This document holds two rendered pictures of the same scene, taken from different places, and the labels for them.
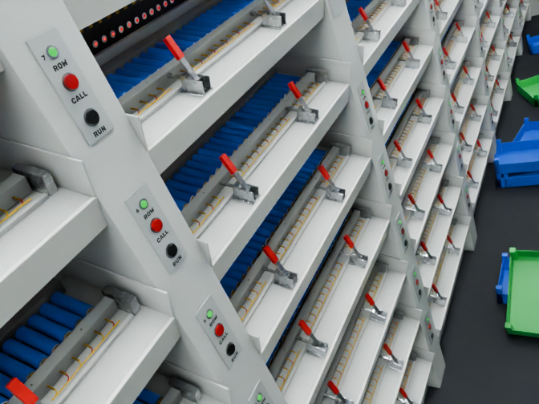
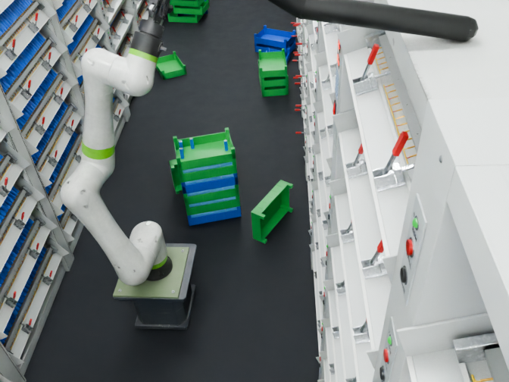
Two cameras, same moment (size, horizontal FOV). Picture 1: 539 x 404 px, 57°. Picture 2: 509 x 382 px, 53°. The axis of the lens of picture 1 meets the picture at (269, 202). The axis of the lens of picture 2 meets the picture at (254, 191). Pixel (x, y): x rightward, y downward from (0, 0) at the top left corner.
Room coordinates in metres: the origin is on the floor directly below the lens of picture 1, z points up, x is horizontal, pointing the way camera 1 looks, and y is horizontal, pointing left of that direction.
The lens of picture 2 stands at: (1.82, -1.08, 2.03)
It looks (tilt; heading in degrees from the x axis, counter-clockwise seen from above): 41 degrees down; 144
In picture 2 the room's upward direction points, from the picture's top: 4 degrees counter-clockwise
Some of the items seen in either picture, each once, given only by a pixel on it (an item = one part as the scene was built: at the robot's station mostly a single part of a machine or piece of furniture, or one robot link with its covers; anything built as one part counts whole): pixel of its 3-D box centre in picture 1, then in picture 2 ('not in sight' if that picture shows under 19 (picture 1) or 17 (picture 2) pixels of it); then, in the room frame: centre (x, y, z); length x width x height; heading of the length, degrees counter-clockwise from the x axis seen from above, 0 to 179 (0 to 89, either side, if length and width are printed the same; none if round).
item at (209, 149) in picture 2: not in sight; (204, 148); (-0.11, -0.01, 0.44); 0.30 x 0.20 x 0.08; 64
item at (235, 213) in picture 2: not in sight; (212, 204); (-0.11, -0.01, 0.04); 0.30 x 0.20 x 0.08; 64
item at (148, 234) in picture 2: not in sight; (148, 246); (0.32, -0.58, 0.45); 0.16 x 0.13 x 0.19; 130
